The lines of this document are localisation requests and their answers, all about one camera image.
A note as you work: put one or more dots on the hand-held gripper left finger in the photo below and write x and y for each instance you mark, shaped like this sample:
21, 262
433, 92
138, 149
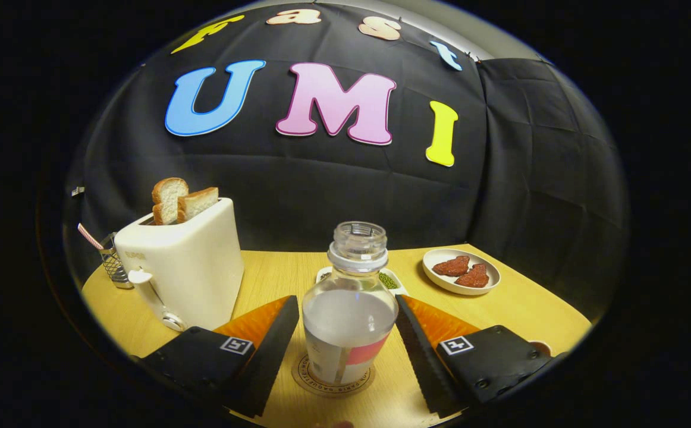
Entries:
268, 362

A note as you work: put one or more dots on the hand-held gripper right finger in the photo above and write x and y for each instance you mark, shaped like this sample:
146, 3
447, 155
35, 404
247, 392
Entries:
426, 368

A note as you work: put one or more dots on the round wooden coaster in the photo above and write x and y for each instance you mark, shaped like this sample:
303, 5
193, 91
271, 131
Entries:
336, 390

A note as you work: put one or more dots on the clear juice bottle red label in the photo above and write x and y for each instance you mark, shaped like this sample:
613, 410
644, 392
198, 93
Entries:
348, 321

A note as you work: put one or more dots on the wooden table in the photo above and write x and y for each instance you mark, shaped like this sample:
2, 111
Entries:
274, 279

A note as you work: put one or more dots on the white divided dish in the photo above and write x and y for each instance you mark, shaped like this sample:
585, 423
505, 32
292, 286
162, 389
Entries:
401, 288

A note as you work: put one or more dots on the white oval plate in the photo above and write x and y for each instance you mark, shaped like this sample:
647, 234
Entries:
440, 284

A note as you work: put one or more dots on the green beans pile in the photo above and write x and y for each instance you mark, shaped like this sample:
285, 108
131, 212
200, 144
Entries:
388, 280

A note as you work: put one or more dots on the red meat piece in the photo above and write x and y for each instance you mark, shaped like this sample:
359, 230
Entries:
473, 277
451, 266

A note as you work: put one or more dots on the white toaster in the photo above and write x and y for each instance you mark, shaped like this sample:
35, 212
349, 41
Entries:
197, 267

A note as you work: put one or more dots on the toast bread slice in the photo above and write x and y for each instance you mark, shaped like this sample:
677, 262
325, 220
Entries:
169, 199
198, 202

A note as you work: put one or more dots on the striped straw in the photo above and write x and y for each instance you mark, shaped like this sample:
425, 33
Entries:
90, 236

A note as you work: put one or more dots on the silver clip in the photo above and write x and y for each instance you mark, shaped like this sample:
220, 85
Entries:
78, 191

